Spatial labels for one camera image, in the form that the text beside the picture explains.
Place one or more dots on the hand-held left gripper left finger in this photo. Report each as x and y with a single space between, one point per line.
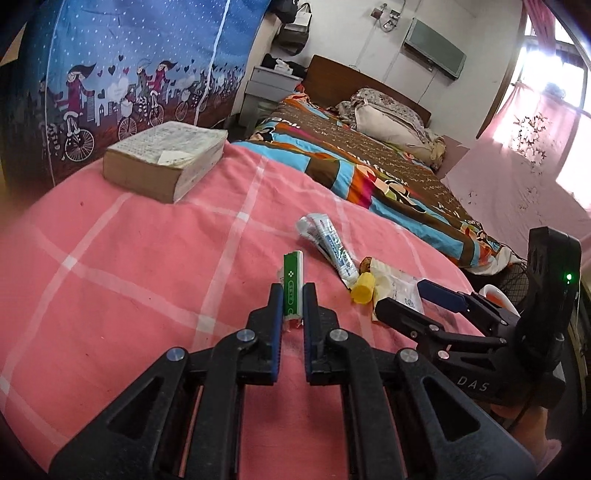
277 332

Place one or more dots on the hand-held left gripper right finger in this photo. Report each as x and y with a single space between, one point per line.
308 332

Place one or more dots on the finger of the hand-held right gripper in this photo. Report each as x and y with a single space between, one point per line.
443 295
406 321

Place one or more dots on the white plastic wrapper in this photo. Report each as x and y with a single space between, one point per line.
401 288

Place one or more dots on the orange plastic bucket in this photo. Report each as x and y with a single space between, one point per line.
489 290

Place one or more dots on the green and white box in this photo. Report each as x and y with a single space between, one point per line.
293 286

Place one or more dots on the small brown scrap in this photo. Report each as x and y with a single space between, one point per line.
366 265

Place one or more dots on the large grey toothpaste tube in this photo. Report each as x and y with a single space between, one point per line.
334 249

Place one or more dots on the small grey toothpaste tube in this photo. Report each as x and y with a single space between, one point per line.
306 228

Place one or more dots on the person's right hand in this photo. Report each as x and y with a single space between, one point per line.
526 427

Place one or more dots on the black floor fan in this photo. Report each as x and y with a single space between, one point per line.
512 277

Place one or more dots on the pink floral sheet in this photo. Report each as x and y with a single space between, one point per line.
508 184

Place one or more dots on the colourful brown bedspread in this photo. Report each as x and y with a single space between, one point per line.
369 175

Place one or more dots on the pink checked cloth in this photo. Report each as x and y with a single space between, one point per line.
138 277

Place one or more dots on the pile of pillows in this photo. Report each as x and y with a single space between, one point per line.
388 122

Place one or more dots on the thick old book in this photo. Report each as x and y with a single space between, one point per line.
166 157

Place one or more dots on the grey nightstand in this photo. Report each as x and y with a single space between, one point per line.
265 92

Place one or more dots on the wooden bed headboard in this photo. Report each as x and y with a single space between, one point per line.
337 78

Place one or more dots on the window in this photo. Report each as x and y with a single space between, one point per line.
549 50

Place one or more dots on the black clothes pile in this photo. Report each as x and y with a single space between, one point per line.
288 64

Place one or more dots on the grey handbag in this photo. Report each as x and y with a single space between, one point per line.
294 34

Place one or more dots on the blue printed wardrobe cloth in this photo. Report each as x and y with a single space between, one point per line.
138 55

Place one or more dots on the black handbag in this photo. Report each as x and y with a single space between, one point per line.
284 10

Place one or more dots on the wall socket with plugs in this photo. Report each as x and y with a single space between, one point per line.
387 13

